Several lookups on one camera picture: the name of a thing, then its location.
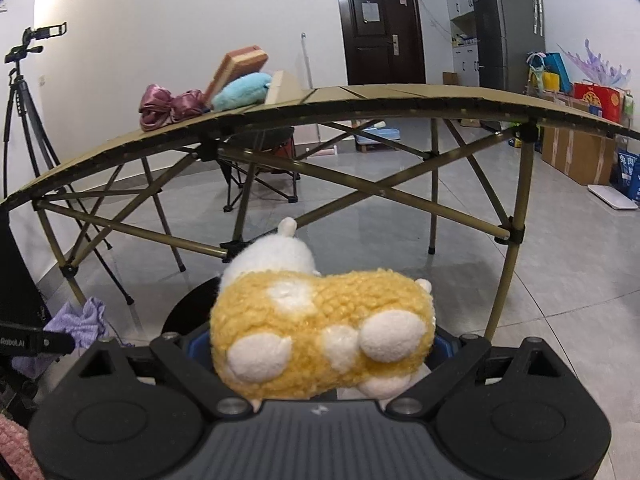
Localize red gift box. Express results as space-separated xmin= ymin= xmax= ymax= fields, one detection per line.
xmin=574 ymin=82 xmax=626 ymax=123

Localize yellow white plush toy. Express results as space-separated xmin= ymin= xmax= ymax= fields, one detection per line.
xmin=209 ymin=217 xmax=438 ymax=403

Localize black round trash bin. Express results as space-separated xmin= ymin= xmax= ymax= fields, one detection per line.
xmin=161 ymin=277 xmax=223 ymax=341

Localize purple cloth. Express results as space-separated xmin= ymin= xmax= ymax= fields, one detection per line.
xmin=11 ymin=297 xmax=136 ymax=381

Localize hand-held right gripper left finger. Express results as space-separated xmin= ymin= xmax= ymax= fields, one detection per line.
xmin=70 ymin=330 xmax=253 ymax=418

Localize white bathroom scale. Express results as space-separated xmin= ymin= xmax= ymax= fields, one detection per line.
xmin=587 ymin=183 xmax=640 ymax=211

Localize black folding chair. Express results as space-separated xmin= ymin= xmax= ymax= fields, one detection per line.
xmin=220 ymin=127 xmax=301 ymax=211

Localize large taped cardboard box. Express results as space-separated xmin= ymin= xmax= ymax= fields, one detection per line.
xmin=541 ymin=122 xmax=618 ymax=186

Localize blue shopping bag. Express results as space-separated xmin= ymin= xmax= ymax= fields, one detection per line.
xmin=610 ymin=147 xmax=640 ymax=208

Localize pink sponge block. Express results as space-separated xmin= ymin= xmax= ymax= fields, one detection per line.
xmin=202 ymin=44 xmax=268 ymax=103

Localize grey refrigerator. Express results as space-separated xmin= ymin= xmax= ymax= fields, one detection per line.
xmin=467 ymin=0 xmax=546 ymax=88

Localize purple wall decal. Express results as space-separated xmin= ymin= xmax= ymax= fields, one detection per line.
xmin=557 ymin=37 xmax=640 ymax=91

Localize black camera on tripod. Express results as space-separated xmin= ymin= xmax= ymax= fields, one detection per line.
xmin=5 ymin=22 xmax=67 ymax=63

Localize dark brown door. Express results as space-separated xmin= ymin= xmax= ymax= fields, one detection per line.
xmin=336 ymin=0 xmax=427 ymax=86

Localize pink satin cloth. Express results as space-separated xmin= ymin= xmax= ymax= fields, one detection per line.
xmin=139 ymin=85 xmax=208 ymax=132

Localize light blue plush toy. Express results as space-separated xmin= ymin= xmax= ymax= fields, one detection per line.
xmin=211 ymin=72 xmax=273 ymax=111

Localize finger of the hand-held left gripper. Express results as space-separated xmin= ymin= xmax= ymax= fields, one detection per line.
xmin=29 ymin=329 xmax=77 ymax=358

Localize white base cabinet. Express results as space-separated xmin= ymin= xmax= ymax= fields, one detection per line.
xmin=452 ymin=42 xmax=481 ymax=86

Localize pink fluffy fabric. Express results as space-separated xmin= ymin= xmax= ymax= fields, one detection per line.
xmin=0 ymin=415 xmax=38 ymax=480

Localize tan folding camping table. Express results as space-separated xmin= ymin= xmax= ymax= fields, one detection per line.
xmin=0 ymin=71 xmax=640 ymax=343

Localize black tripod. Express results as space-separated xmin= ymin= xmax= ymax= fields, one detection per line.
xmin=2 ymin=60 xmax=136 ymax=306

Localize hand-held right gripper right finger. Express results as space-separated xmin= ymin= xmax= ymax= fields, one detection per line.
xmin=387 ymin=332 xmax=571 ymax=418

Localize blue gift bag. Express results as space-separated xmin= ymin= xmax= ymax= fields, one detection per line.
xmin=542 ymin=52 xmax=573 ymax=93

